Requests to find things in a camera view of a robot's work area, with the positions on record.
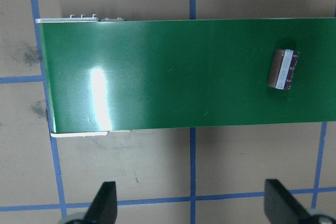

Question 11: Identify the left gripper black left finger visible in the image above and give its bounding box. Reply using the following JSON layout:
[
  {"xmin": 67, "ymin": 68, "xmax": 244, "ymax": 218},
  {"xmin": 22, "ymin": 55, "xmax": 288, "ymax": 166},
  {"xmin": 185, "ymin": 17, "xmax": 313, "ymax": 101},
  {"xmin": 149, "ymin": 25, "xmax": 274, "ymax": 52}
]
[{"xmin": 83, "ymin": 182, "xmax": 117, "ymax": 224}]

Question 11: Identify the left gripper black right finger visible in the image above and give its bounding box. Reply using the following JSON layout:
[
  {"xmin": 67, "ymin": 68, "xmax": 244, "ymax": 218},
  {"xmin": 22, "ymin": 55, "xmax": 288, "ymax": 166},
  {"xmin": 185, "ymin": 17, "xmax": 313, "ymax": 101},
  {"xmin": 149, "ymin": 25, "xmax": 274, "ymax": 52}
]
[{"xmin": 264, "ymin": 179, "xmax": 314, "ymax": 224}]

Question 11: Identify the brown cylindrical capacitor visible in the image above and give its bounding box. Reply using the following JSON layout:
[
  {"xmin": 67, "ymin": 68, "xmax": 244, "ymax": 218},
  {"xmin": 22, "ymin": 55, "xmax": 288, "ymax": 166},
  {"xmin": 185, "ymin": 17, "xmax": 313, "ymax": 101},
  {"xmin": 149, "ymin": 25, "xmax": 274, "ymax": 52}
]
[{"xmin": 268, "ymin": 49, "xmax": 300, "ymax": 90}]

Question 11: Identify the green conveyor belt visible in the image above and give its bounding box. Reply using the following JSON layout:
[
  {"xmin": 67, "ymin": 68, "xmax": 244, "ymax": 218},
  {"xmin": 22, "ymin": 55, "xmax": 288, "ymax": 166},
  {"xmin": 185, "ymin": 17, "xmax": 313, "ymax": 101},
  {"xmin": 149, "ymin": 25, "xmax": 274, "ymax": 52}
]
[{"xmin": 36, "ymin": 17, "xmax": 335, "ymax": 137}]

